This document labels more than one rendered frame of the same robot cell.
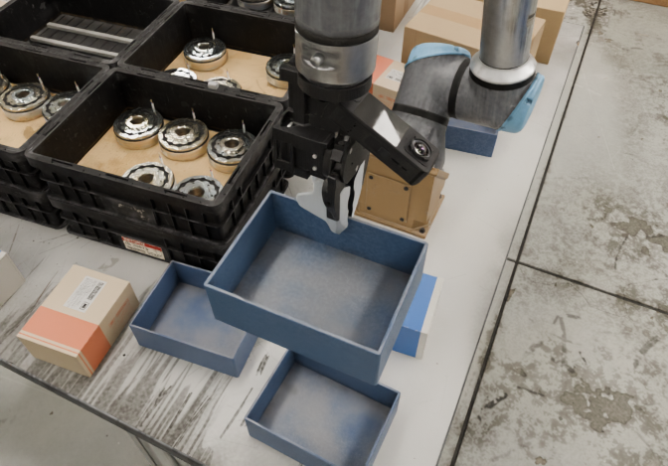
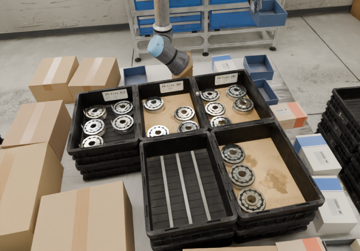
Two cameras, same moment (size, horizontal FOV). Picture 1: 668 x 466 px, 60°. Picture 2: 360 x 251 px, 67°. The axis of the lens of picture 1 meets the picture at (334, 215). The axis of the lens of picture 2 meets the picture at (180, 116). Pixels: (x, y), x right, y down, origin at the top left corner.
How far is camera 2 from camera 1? 188 cm
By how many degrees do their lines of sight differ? 72
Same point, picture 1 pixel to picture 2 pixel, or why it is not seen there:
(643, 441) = not seen: hidden behind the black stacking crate
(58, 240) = not seen: hidden behind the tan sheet
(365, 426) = (251, 66)
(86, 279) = (278, 114)
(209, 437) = (279, 85)
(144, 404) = (286, 98)
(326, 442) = (260, 69)
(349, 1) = not seen: outside the picture
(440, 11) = (87, 80)
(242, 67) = (157, 123)
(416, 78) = (169, 46)
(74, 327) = (292, 107)
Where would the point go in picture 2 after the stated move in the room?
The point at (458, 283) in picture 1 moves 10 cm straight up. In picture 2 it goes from (201, 66) to (201, 53)
